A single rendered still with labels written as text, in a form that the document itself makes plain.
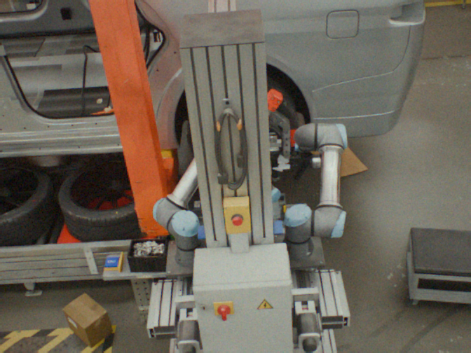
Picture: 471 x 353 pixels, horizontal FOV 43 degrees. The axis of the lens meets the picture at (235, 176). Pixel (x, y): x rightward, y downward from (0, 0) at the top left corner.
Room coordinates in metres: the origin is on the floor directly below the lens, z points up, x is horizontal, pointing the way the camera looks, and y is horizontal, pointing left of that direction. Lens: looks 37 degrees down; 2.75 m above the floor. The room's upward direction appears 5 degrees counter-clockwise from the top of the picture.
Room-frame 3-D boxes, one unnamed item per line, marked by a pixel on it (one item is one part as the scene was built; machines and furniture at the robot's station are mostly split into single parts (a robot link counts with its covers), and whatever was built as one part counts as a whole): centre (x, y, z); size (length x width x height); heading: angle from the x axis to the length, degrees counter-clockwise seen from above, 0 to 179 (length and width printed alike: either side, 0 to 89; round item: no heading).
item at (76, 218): (2.98, 0.79, 0.39); 0.66 x 0.66 x 0.24
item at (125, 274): (2.31, 0.54, 0.44); 0.43 x 0.17 x 0.03; 87
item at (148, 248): (2.31, 0.51, 0.51); 0.20 x 0.14 x 0.13; 84
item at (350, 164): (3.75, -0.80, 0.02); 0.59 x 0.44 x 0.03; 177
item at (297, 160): (2.57, -0.36, 0.86); 0.12 x 0.08 x 0.09; 88
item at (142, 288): (2.32, 0.57, 0.21); 0.10 x 0.10 x 0.42; 87
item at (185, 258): (1.97, 0.24, 0.87); 0.15 x 0.15 x 0.10
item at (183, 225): (1.97, 0.24, 0.98); 0.13 x 0.12 x 0.14; 37
